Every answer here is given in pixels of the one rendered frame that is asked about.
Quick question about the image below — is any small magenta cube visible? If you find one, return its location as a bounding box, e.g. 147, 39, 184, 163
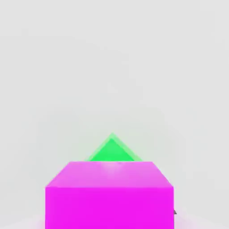
44, 161, 175, 229

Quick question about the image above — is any small green cube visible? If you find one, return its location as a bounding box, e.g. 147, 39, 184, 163
84, 132, 143, 162

